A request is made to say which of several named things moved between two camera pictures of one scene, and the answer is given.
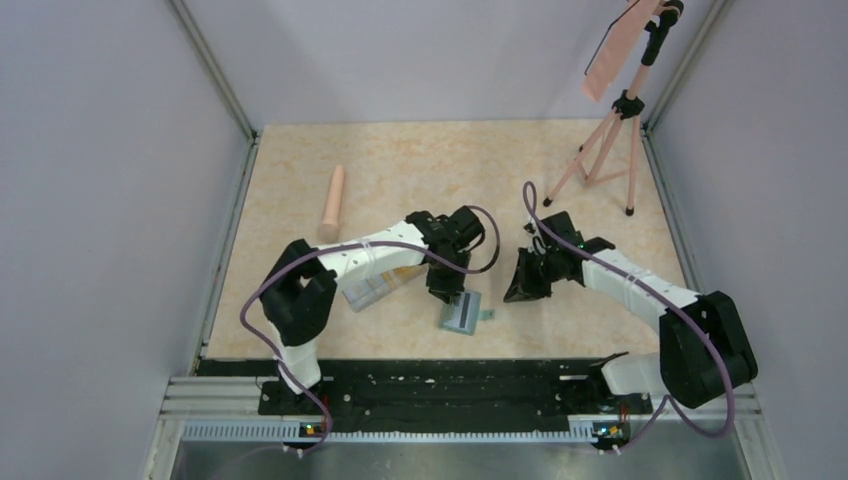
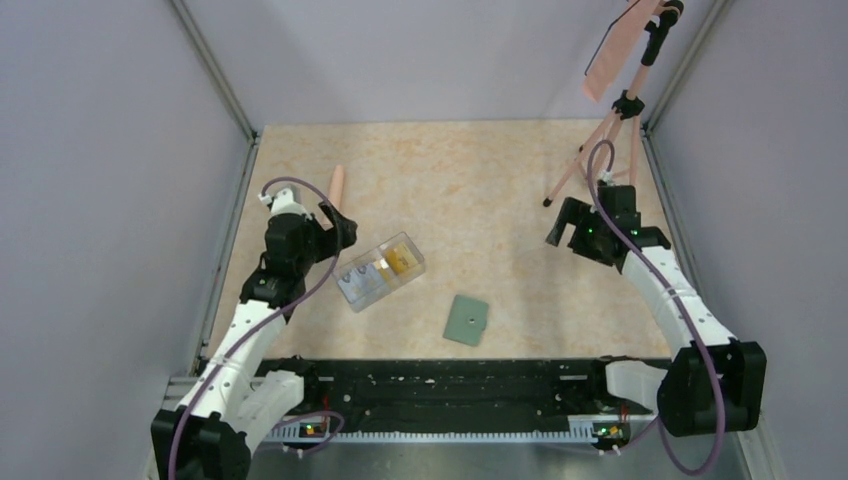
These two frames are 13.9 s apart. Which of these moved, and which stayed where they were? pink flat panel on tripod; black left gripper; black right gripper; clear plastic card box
Moved: black right gripper; black left gripper
Stayed: clear plastic card box; pink flat panel on tripod
